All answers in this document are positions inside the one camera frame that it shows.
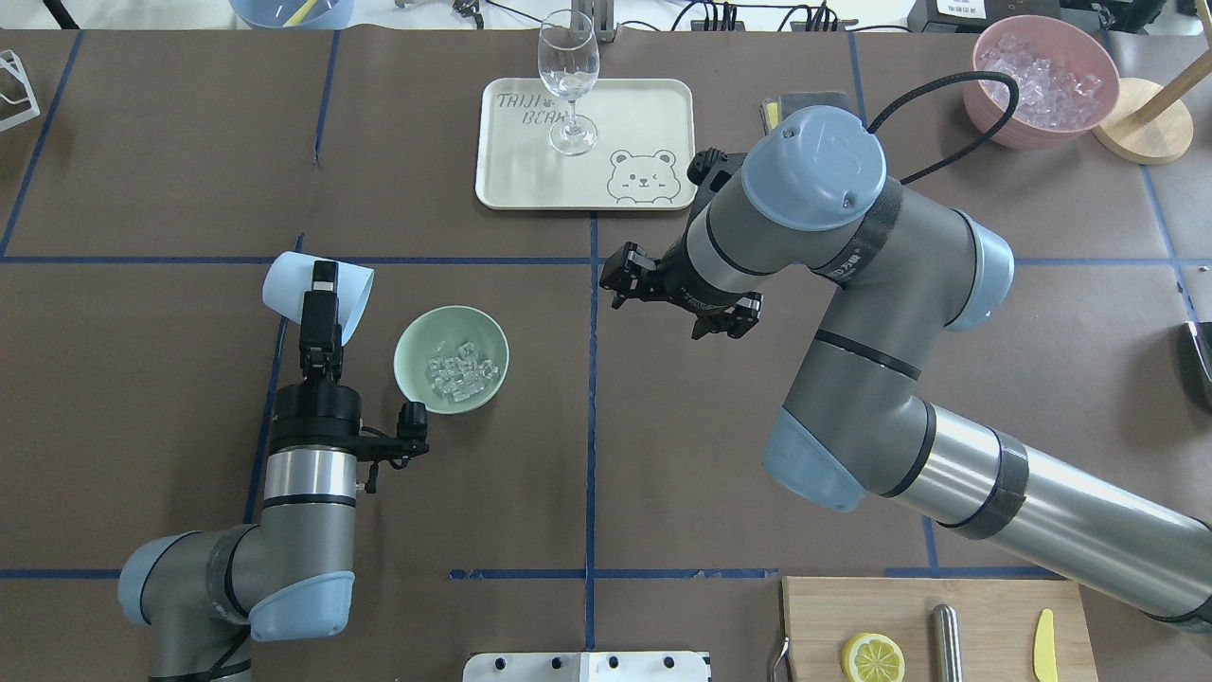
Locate wooden cutting board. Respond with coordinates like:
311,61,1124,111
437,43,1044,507
781,577,1100,682

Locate ice cubes in green bowl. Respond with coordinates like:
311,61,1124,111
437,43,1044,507
427,340,504,405

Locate wooden stand with box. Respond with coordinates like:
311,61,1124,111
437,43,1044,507
1094,50,1211,167

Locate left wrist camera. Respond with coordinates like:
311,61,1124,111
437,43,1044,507
355,402,430,494

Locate light blue cup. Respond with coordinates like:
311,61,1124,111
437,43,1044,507
261,251,375,346

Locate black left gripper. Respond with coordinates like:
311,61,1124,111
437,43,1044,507
270,260,361,453

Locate pink bowl with ice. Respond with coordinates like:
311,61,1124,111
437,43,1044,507
972,15,1121,150

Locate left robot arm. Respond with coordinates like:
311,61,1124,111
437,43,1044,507
118,252,375,681

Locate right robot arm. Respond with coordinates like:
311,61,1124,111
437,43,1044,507
600,104,1211,634

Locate blue bowl with fork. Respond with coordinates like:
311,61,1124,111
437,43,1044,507
228,1,358,30

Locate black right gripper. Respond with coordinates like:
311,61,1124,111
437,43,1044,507
598,242,764,340

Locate lemon half slice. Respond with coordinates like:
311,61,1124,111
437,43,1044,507
840,632,907,681

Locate cream bear tray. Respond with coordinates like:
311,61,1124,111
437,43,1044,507
473,78,696,210

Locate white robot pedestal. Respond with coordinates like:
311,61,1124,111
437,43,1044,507
462,649,713,681

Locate steel muddler black cap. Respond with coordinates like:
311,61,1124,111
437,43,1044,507
931,603,964,681

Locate yellow plastic knife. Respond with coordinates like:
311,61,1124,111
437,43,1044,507
1033,608,1061,682

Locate grey yellow cloth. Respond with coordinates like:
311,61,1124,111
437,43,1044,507
760,91,854,134

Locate clear wine glass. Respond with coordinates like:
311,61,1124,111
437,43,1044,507
537,8,600,156

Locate green bowl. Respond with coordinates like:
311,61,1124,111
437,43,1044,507
393,305,510,415

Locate white wire cup rack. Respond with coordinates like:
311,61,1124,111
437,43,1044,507
1,50,42,133

